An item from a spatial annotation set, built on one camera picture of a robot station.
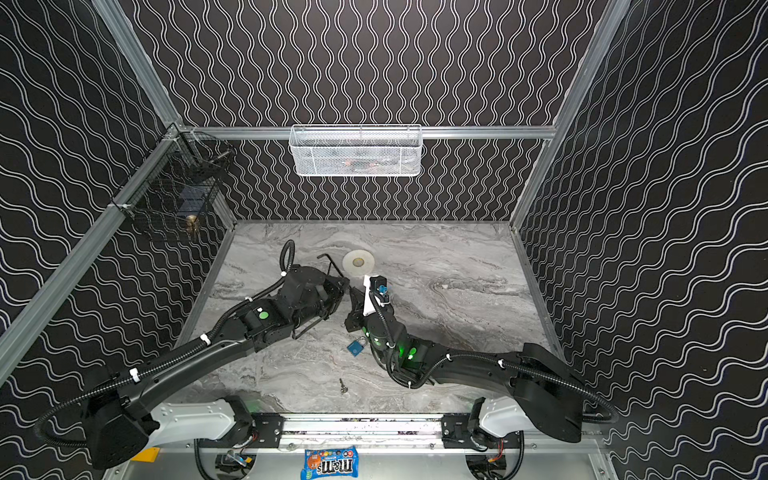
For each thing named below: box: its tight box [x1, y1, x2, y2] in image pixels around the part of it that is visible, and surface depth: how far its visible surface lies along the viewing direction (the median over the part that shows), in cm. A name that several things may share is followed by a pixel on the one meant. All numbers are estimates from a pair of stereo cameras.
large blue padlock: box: [346, 336, 368, 357], surface depth 90 cm
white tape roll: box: [342, 249, 375, 276], surface depth 109 cm
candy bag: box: [300, 445, 359, 480], surface depth 71 cm
